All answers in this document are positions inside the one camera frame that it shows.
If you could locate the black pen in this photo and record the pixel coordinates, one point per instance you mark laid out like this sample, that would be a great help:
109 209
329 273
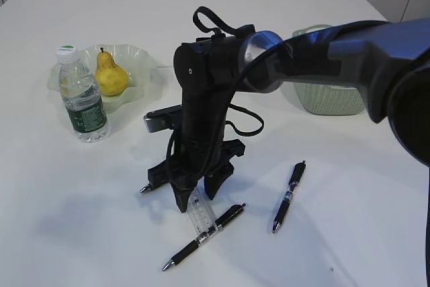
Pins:
146 189
220 223
285 204

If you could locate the green woven plastic basket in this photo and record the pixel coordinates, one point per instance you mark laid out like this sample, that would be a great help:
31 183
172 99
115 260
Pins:
329 100

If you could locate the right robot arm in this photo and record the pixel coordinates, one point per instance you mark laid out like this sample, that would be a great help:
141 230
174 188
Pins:
388 63

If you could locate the black pen lower middle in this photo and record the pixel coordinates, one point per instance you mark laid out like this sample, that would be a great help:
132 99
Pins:
220 223

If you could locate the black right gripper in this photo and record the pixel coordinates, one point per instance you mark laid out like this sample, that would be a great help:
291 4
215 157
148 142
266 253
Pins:
199 149

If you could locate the green wavy glass plate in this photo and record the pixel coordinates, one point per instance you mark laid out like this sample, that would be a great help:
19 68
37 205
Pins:
137 62

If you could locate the clear plastic ruler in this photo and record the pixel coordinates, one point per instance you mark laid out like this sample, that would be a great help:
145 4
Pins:
201 215

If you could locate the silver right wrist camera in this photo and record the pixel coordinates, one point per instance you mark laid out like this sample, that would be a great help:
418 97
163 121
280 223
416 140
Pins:
166 118

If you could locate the black pen right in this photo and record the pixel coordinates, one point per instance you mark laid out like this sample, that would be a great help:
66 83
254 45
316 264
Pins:
285 204

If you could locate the clear plastic water bottle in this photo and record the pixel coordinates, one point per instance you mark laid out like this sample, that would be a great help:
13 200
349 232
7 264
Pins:
81 95

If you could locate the black pen upper left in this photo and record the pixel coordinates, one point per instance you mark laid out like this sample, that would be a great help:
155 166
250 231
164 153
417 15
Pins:
146 189

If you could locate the yellow pear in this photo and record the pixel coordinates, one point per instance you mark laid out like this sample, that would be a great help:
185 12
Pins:
111 77

